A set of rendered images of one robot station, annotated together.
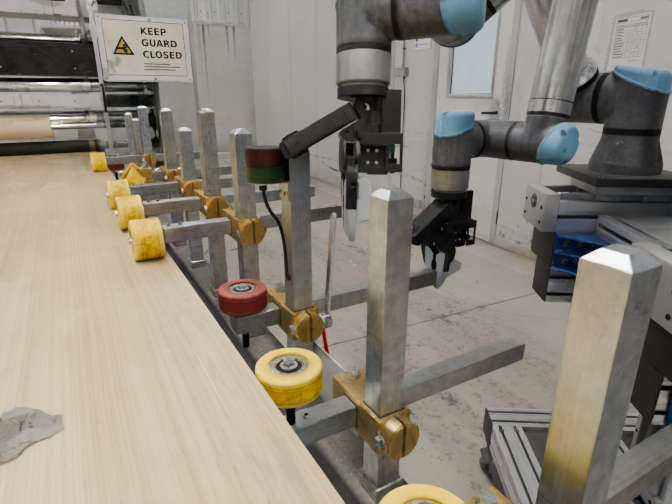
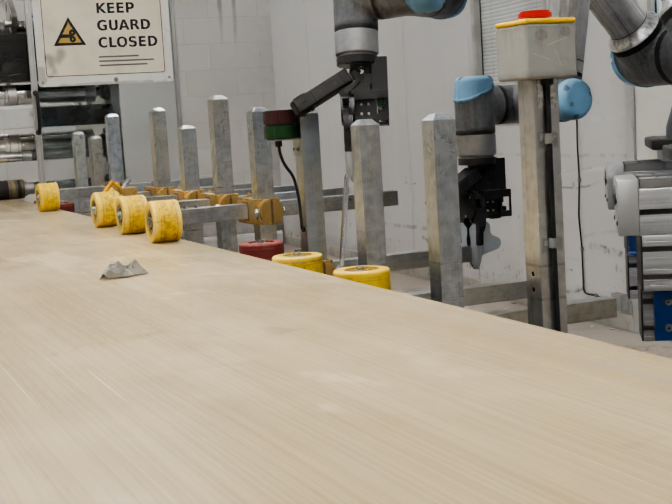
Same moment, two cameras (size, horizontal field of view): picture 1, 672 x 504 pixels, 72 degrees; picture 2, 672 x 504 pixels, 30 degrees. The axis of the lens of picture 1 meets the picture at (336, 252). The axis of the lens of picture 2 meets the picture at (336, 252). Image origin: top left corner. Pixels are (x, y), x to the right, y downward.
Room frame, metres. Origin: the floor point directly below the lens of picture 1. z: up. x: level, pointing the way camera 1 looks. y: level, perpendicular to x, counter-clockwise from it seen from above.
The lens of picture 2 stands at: (-1.47, -0.25, 1.12)
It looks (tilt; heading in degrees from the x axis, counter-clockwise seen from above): 6 degrees down; 7
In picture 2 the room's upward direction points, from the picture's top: 3 degrees counter-clockwise
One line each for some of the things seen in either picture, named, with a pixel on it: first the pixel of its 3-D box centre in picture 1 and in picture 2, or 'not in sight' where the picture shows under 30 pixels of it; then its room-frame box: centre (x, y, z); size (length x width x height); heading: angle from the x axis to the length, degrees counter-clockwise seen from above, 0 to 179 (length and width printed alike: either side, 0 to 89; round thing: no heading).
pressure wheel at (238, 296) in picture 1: (244, 316); (263, 271); (0.71, 0.16, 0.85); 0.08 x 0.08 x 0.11
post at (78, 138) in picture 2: (134, 160); (83, 205); (2.45, 1.06, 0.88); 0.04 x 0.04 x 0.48; 30
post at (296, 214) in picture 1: (298, 290); (313, 244); (0.72, 0.06, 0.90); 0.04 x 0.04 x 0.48; 30
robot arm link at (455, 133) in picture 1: (454, 140); (475, 105); (0.93, -0.23, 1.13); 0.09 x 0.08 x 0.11; 127
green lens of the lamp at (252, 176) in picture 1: (266, 172); (281, 131); (0.69, 0.10, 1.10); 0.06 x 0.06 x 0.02
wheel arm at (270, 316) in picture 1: (344, 297); (364, 266); (0.81, -0.02, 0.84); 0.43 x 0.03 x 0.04; 120
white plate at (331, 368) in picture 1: (320, 370); not in sight; (0.70, 0.03, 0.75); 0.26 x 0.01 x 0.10; 30
